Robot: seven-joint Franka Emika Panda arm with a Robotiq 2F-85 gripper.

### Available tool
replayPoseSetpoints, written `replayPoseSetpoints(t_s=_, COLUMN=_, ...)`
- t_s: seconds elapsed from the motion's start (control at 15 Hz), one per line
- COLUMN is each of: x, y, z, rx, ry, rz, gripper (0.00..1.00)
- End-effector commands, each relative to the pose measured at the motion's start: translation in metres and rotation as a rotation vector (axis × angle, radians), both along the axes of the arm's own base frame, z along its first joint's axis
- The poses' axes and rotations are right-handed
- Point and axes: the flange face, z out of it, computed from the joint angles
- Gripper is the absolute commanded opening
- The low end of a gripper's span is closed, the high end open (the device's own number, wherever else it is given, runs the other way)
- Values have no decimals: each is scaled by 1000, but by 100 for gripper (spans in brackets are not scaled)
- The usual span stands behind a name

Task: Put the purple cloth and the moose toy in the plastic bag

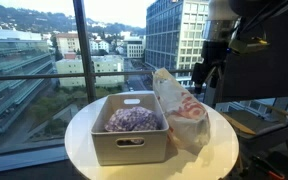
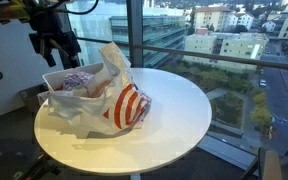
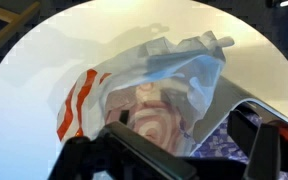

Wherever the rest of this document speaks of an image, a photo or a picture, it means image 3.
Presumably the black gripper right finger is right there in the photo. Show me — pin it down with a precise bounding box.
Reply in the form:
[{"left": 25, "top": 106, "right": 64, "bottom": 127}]
[{"left": 226, "top": 109, "right": 282, "bottom": 180}]

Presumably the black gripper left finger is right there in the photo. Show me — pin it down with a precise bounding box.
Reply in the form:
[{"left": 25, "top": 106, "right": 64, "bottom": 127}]
[{"left": 47, "top": 120, "right": 199, "bottom": 180}]

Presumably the purple checkered cloth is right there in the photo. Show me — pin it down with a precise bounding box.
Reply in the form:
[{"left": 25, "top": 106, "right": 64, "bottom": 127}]
[{"left": 190, "top": 113, "right": 263, "bottom": 165}]

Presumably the white red-striped plastic bag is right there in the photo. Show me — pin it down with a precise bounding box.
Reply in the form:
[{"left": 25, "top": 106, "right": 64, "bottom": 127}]
[{"left": 55, "top": 30, "right": 236, "bottom": 158}]

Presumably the white plastic storage bin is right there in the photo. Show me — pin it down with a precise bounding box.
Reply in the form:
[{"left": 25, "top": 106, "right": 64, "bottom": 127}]
[{"left": 193, "top": 75, "right": 288, "bottom": 158}]

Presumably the chair with wooden armrests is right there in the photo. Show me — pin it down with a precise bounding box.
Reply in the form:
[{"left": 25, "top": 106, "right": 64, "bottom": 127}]
[{"left": 0, "top": 0, "right": 42, "bottom": 64}]

